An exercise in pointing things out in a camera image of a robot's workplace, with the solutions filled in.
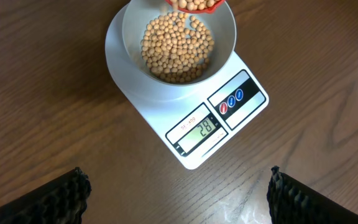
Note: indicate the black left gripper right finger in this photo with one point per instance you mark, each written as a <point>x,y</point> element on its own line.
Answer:
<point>291,202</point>

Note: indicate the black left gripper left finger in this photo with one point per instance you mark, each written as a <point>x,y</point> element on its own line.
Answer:
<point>62,200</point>

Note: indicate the red plastic measuring scoop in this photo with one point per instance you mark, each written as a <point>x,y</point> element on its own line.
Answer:
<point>210,10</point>

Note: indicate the white digital kitchen scale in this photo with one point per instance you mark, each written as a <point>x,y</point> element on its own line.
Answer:
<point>194,121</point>

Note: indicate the soybeans in grey bowl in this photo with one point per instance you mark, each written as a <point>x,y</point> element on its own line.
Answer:
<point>176,47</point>

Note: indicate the grey round bowl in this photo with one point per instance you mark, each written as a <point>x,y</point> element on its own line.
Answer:
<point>221,23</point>

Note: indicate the soybeans in red scoop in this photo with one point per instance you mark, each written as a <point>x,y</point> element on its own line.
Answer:
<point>194,3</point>

